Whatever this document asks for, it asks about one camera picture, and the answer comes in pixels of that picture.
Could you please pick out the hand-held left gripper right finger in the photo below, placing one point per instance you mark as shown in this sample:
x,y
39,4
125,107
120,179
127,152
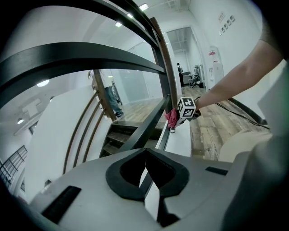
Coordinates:
x,y
198,180

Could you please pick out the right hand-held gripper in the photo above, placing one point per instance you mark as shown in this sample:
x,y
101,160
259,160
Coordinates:
x,y
186,108

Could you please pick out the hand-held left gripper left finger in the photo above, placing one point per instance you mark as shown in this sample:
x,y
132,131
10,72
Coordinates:
x,y
90,191

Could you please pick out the pink cloth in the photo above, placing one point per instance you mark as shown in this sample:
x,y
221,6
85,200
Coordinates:
x,y
171,117

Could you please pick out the dark wooden railing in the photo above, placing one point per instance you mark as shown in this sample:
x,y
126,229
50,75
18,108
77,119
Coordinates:
x,y
67,54

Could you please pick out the person's right forearm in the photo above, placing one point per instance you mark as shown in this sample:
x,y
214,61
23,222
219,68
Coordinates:
x,y
237,81

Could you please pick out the white appliance with red label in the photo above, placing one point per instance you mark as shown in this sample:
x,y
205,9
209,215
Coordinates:
x,y
216,70

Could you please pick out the person's light trousers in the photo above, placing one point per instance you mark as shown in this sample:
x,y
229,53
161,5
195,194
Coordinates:
x,y
243,144

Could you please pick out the dark wooden staircase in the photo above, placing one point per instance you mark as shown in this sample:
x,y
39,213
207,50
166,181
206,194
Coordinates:
x,y
119,137

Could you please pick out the black mezzanine guardrail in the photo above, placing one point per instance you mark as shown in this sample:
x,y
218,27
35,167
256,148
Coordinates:
x,y
13,158

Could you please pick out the stair balustrade with wooden rails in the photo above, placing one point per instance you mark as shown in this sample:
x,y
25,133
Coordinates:
x,y
99,85

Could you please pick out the dome pendant lamp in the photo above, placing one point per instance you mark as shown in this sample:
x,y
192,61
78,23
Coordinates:
x,y
20,121
51,98
43,83

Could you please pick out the white ceiling air conditioner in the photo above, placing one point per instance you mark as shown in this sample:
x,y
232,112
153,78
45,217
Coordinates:
x,y
31,109

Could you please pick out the long ceiling light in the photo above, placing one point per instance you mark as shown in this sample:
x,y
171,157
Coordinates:
x,y
143,6
129,15
118,24

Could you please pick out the person's khaki shirt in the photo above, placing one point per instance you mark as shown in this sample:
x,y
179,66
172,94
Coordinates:
x,y
271,38

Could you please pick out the brown wooden newel post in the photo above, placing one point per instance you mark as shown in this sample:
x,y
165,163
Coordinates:
x,y
168,67

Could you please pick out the row of small wall frames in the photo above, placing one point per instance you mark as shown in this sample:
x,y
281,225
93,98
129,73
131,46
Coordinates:
x,y
227,23

